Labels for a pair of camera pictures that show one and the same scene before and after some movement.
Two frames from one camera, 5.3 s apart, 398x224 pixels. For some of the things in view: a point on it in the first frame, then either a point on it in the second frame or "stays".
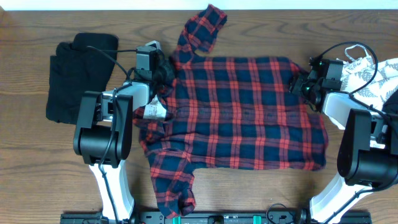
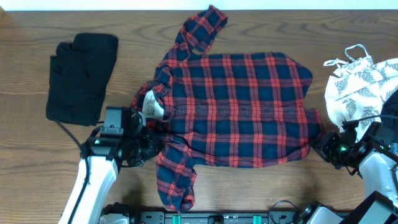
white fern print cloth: (359, 71) stays
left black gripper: (163, 65) -> (153, 145)
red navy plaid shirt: (245, 112) stays
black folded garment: (83, 66) stays
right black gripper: (295, 86) -> (324, 145)
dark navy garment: (390, 105) stays
